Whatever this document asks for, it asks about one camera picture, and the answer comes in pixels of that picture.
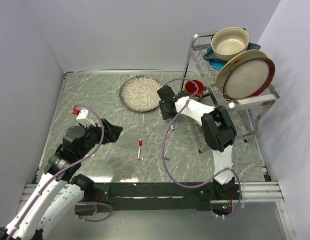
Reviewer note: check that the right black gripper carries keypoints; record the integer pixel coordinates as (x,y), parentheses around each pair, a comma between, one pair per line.
(165,115)

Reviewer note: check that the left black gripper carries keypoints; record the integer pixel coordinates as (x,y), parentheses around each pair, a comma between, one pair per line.
(111,132)

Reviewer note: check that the white pen green tip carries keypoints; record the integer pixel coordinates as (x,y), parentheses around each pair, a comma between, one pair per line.
(171,124)

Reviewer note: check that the white pen red tip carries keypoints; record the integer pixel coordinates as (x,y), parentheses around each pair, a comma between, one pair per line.
(139,155)

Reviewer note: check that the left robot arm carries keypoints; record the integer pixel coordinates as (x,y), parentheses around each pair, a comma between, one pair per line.
(59,189)

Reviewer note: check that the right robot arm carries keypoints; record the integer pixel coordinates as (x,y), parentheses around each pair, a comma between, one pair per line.
(218,130)

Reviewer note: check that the red skull mug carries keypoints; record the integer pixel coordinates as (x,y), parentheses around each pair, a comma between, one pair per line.
(196,86)

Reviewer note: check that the speckled round plate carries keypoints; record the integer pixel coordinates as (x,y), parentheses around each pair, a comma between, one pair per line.
(139,94)

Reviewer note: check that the metal dish rack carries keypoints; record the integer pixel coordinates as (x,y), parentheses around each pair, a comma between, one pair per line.
(250,110)

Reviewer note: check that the blue dish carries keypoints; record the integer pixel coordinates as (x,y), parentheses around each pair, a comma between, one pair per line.
(218,63)

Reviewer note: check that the beige dinner plate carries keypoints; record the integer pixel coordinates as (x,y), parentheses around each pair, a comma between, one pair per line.
(235,62)

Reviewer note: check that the black base beam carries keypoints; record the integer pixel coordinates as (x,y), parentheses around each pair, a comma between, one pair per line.
(156,196)

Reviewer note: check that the large beige bowl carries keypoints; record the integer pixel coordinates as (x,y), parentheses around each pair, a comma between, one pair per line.
(229,42)

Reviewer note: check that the red rimmed plate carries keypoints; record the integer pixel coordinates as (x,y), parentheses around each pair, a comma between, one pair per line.
(249,79)

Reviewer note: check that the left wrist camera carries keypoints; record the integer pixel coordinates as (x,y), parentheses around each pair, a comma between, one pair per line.
(82,116)

